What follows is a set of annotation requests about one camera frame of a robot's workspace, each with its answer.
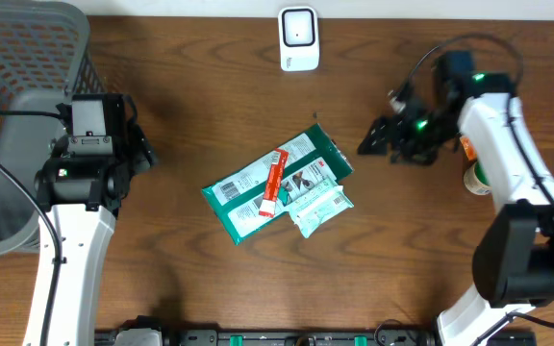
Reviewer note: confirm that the green 3M package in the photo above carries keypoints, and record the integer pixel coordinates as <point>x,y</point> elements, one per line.
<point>236,199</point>

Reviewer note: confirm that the dark grey plastic mesh basket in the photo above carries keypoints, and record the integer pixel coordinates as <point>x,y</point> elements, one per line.
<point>44,61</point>

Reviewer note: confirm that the small orange box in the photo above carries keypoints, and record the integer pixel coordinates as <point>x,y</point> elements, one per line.
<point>469,150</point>

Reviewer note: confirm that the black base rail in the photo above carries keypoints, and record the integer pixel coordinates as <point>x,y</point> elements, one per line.
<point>384,337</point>

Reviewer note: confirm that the mint green wipes pack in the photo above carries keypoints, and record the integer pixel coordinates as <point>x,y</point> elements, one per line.
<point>323,202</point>

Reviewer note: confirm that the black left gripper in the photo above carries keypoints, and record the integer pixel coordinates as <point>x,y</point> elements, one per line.
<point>138,151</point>

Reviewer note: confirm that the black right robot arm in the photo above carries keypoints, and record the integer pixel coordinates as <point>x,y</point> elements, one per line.
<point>513,265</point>

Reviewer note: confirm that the white barcode scanner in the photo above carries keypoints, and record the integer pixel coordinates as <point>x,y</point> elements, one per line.
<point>298,39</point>

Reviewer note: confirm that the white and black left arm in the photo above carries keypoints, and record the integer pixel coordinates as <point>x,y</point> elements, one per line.
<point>79,196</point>

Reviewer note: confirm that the white jar green lid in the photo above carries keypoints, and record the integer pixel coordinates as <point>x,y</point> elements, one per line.
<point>475,180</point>

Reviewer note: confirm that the red sachet packet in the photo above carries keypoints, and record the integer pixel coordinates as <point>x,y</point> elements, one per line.
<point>279,160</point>

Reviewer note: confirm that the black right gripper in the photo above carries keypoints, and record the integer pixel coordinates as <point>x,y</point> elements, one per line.
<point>402,141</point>

